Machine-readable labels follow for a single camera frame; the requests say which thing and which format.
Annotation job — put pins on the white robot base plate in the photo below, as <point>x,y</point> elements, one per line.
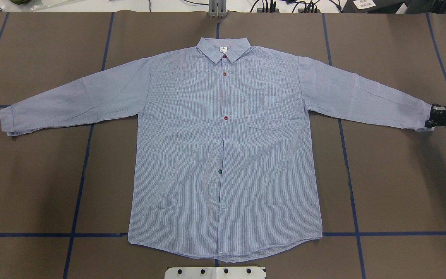
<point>234,272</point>

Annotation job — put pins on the light blue striped shirt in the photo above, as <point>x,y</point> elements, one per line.
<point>224,161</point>

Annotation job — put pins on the grey aluminium frame post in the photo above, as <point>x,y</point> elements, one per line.
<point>217,8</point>

